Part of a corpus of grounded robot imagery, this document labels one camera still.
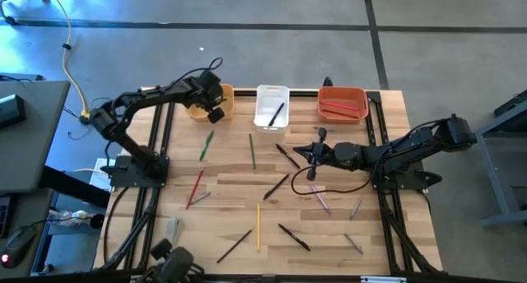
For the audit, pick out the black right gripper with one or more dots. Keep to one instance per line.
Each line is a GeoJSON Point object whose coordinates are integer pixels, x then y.
{"type": "Point", "coordinates": [327, 153]}

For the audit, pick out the black camera device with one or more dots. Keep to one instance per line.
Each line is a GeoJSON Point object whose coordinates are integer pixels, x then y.
{"type": "Point", "coordinates": [177, 262]}

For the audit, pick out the orange plastic bin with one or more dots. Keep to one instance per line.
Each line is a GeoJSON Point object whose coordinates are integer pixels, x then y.
{"type": "Point", "coordinates": [341, 96]}

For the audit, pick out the yellow plastic bin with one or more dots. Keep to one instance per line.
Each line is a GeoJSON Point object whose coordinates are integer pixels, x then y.
{"type": "Point", "coordinates": [197, 115]}

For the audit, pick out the black table clamp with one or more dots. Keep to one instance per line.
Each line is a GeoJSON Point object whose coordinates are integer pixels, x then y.
{"type": "Point", "coordinates": [327, 82]}

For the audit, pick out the blue-grey metal table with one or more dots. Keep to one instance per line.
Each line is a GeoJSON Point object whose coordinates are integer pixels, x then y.
{"type": "Point", "coordinates": [504, 219]}

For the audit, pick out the white power strip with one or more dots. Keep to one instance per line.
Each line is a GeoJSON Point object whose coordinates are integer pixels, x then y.
{"type": "Point", "coordinates": [76, 215]}

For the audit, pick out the white plastic bin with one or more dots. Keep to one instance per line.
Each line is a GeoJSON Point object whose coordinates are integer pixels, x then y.
{"type": "Point", "coordinates": [263, 98]}

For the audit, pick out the white paper sheet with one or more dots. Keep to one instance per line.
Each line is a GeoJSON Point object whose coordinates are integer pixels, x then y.
{"type": "Point", "coordinates": [99, 168]}

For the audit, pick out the black pen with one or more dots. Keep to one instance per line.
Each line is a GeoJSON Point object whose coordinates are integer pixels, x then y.
{"type": "Point", "coordinates": [294, 237]}
{"type": "Point", "coordinates": [276, 114]}
{"type": "Point", "coordinates": [287, 156]}
{"type": "Point", "coordinates": [276, 186]}

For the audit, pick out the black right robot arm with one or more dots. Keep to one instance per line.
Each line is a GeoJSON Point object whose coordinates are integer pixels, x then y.
{"type": "Point", "coordinates": [457, 133]}

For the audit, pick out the white metal bracket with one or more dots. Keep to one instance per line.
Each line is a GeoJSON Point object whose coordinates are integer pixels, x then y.
{"type": "Point", "coordinates": [383, 279]}

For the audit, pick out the black computer mouse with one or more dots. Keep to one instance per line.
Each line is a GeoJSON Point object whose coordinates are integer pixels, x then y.
{"type": "Point", "coordinates": [16, 246]}

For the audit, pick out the black desktop device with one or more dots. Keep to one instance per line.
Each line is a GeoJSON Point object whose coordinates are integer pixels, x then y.
{"type": "Point", "coordinates": [10, 110]}

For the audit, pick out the green pencil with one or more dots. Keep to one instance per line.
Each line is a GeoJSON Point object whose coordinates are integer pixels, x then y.
{"type": "Point", "coordinates": [252, 151]}

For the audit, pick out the pink pen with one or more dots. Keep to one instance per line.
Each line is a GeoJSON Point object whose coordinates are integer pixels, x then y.
{"type": "Point", "coordinates": [321, 200]}

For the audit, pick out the green pen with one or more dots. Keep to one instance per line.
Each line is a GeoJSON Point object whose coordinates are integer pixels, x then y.
{"type": "Point", "coordinates": [206, 145]}

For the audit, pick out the grey desk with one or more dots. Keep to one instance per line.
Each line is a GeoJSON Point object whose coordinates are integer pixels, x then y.
{"type": "Point", "coordinates": [29, 151]}

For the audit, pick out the yellow pencil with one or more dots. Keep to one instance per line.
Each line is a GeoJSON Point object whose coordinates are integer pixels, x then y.
{"type": "Point", "coordinates": [258, 229]}

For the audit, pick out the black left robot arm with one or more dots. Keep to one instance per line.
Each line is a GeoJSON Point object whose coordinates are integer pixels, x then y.
{"type": "Point", "coordinates": [142, 170]}

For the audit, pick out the black pencil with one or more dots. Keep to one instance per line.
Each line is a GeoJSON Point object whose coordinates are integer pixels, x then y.
{"type": "Point", "coordinates": [235, 245]}

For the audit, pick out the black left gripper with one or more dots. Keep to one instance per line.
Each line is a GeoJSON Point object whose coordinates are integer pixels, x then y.
{"type": "Point", "coordinates": [212, 91]}

